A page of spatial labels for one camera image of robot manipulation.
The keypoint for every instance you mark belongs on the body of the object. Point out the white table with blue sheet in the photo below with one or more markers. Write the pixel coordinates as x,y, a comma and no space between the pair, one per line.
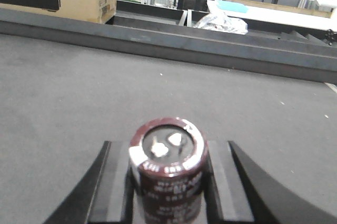
279,17

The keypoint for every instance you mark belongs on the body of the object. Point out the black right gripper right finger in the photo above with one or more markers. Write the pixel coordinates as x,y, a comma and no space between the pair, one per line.
238,190

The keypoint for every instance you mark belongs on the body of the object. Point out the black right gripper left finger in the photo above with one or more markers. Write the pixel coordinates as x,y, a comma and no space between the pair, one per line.
105,192

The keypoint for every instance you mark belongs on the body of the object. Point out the dark grey metal table rail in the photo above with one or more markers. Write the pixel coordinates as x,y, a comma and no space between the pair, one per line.
241,52

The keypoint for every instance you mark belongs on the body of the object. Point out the dark brown cylindrical capacitor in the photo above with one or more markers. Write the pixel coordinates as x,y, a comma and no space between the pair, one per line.
167,158

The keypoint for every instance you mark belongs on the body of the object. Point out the crumpled clear plastic bag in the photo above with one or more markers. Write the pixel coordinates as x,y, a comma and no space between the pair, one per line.
222,23

